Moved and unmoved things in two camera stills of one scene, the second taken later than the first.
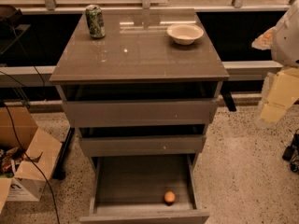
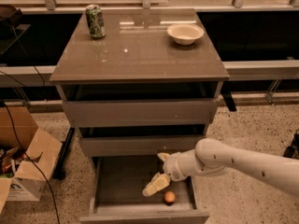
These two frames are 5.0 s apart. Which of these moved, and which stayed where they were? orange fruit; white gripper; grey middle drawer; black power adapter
Moved: white gripper
Stayed: black power adapter; grey middle drawer; orange fruit
